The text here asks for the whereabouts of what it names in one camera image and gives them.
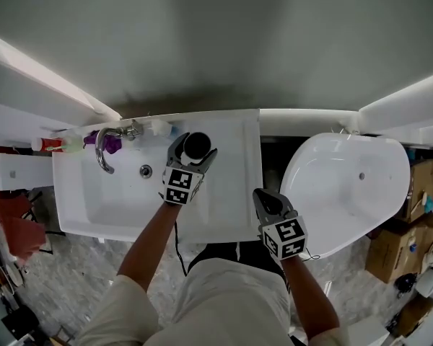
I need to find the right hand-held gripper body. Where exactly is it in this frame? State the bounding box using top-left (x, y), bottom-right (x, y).
top-left (256, 207), bottom-right (308, 262)

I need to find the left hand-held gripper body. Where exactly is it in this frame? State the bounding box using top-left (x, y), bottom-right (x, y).
top-left (160, 158), bottom-right (206, 207)

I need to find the dark blue cup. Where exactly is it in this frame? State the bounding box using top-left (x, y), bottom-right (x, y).
top-left (182, 131), bottom-right (212, 164)

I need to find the small white soap bottle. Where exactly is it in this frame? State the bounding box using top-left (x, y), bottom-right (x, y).
top-left (149, 120), bottom-right (180, 139)

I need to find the red bottle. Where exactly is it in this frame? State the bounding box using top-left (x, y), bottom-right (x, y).
top-left (30, 136), bottom-right (64, 153)

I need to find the person's left forearm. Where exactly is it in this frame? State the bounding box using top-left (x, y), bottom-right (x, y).
top-left (116, 200), bottom-right (183, 296)

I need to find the person's right forearm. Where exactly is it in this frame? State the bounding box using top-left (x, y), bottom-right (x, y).
top-left (279, 254), bottom-right (342, 341)

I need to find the person's right black shoe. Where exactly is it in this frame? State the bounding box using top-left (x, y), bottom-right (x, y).
top-left (237, 241), bottom-right (287, 278)

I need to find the person's black shoe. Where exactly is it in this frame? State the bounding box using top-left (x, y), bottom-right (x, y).
top-left (186, 242), bottom-right (240, 274)
top-left (237, 241), bottom-right (287, 278)

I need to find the white bathtub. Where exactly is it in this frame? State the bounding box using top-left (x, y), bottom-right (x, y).
top-left (280, 132), bottom-right (411, 260)

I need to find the white vanity sink cabinet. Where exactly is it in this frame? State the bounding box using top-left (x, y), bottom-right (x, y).
top-left (51, 108), bottom-right (263, 245)

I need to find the purple cloth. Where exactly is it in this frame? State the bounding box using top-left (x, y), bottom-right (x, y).
top-left (82, 130), bottom-right (123, 156)

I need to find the person's left black shoe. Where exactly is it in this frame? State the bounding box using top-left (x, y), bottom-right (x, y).
top-left (186, 242), bottom-right (240, 274)

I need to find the chrome faucet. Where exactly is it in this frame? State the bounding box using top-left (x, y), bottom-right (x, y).
top-left (95, 120), bottom-right (144, 175)

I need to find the person's white shirt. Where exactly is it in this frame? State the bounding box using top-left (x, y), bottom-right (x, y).
top-left (74, 257), bottom-right (351, 346)

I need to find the large brown cardboard box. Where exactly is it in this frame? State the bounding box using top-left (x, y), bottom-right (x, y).
top-left (364, 212), bottom-right (433, 285)

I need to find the black round item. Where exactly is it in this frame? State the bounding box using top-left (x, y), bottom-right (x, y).
top-left (394, 272), bottom-right (419, 296)

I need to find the wooden spoon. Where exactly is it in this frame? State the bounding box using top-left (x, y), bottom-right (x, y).
top-left (411, 190), bottom-right (428, 214)

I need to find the black cable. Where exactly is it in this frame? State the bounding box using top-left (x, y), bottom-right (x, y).
top-left (172, 219), bottom-right (189, 278)

